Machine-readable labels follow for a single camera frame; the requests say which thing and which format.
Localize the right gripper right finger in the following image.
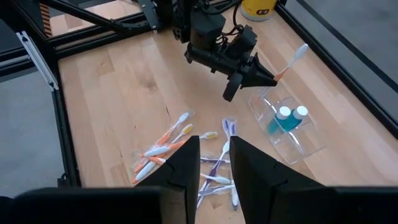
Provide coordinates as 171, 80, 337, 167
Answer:
229, 136, 338, 224

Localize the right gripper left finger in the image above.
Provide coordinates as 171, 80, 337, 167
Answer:
136, 136, 201, 224

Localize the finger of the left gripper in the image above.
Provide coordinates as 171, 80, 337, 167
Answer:
248, 52, 277, 84
240, 72, 277, 90

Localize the purple and white toothbrush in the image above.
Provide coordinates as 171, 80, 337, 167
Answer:
229, 121, 241, 212
200, 173, 233, 185
196, 117, 231, 209
200, 157, 231, 165
198, 184, 236, 197

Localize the teal mouthwash bottle white cap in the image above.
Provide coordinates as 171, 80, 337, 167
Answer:
284, 105, 310, 133
266, 105, 292, 136

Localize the orange and white toothbrush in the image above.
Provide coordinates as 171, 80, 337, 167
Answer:
143, 131, 220, 158
132, 123, 194, 185
132, 111, 195, 175
273, 43, 310, 82

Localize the clear acrylic organizer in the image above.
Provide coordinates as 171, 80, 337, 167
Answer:
248, 86, 327, 166

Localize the yellow wipes canister white lid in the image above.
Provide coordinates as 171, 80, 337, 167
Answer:
241, 0, 278, 22

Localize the silver aluminium extrusion bar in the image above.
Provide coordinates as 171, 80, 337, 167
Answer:
16, 30, 60, 91

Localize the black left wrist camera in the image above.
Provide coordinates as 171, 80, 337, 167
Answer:
222, 72, 244, 103

